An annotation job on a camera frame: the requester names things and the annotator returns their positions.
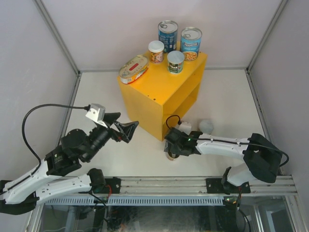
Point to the small green can white lid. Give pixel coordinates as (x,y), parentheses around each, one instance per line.
(175,62)

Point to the dark blue soup can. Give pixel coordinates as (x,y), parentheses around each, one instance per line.
(167,34)

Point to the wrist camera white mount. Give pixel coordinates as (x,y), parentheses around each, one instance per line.
(185,127)
(96,114)

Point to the grey slotted cable duct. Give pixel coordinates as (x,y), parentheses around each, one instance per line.
(140,201)

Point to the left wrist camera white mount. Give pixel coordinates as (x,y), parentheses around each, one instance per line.
(96,114)

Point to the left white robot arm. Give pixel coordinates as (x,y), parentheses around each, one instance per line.
(46,182)

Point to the aluminium corner post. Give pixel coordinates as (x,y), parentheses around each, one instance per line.
(281,7)
(56,35)

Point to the gold oval fish tin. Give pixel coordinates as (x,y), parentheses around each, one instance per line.
(172,156)
(134,69)

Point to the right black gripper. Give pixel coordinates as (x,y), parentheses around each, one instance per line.
(173,150)

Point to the left aluminium corner post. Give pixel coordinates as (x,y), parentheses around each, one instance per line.
(56,35)

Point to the right aluminium corner post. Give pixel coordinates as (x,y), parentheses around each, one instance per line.
(281,7)

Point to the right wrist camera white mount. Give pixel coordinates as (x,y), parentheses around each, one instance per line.
(185,127)

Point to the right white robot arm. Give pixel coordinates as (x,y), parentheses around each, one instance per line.
(261,160)

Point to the aluminium front rail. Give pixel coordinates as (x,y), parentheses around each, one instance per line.
(198,185)

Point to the light blue Progresso soup can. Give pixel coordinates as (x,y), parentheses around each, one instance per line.
(190,43)

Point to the yellow two-shelf cabinet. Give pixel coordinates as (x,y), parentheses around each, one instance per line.
(157,94)

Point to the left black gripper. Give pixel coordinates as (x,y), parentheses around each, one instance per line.
(127,129)

